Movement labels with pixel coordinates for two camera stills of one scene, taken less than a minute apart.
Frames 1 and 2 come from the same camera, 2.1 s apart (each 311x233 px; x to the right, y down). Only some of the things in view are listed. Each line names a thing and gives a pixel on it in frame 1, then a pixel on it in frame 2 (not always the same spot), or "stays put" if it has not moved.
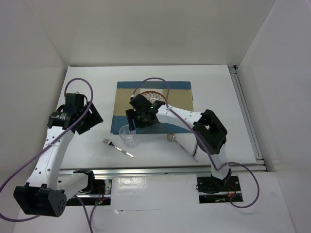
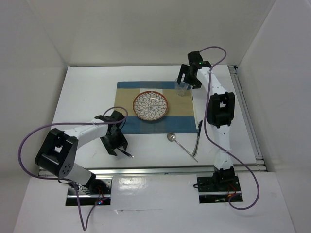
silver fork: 109,142 stays put
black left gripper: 94,118 to 122,141
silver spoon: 171,136 stays put
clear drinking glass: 127,136 to 181,88
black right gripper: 131,114 to 184,69
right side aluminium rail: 247,115 stays put
